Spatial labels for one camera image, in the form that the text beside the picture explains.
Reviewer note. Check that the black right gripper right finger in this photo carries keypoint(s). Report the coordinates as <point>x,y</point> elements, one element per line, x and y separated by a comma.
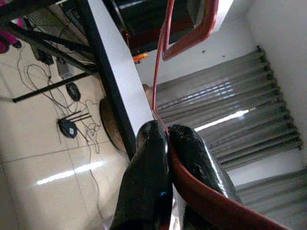
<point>196,155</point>

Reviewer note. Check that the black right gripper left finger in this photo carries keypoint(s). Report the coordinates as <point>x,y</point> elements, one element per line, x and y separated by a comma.
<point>144,182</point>

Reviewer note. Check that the red plastic clothes hanger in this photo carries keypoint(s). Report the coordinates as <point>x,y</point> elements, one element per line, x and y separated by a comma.
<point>204,196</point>

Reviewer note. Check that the grey pleated curtain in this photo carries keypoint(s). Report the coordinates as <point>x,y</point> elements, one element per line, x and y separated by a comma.
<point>251,100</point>
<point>275,191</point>

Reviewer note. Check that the black wifi router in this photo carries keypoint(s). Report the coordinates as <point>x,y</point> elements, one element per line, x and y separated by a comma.
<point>68,129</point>

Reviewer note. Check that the small orange tool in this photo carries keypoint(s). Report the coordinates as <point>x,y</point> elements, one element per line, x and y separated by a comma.
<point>141,57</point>

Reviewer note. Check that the black round floor device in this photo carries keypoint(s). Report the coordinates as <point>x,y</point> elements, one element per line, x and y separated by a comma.
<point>73,91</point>

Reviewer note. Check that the white table black legs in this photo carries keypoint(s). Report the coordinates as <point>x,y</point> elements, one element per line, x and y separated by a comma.
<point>114,48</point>

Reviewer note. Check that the white power strip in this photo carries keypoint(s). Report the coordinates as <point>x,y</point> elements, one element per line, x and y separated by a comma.
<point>64,70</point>

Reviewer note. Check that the magenta cloth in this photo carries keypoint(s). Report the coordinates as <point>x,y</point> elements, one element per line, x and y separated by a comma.
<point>6,40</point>

